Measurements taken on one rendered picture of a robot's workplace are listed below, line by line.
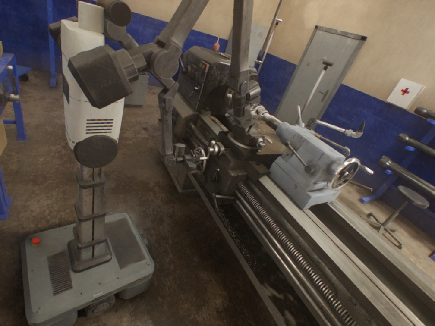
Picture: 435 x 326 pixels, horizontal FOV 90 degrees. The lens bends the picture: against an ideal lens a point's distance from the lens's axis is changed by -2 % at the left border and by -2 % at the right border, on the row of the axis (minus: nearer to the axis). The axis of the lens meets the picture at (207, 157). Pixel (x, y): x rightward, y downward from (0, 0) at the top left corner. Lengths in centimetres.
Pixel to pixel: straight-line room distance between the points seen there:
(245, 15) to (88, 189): 93
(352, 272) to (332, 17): 486
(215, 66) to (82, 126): 139
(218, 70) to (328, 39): 357
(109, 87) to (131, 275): 112
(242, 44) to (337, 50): 434
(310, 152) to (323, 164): 10
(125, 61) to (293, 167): 112
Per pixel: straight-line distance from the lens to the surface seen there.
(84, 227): 130
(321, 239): 131
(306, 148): 146
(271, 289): 154
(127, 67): 66
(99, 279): 149
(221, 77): 209
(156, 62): 67
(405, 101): 439
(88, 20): 86
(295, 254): 132
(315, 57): 538
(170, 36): 70
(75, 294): 147
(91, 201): 119
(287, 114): 552
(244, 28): 86
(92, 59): 64
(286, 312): 152
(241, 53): 88
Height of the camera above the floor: 157
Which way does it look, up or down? 30 degrees down
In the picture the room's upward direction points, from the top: 19 degrees clockwise
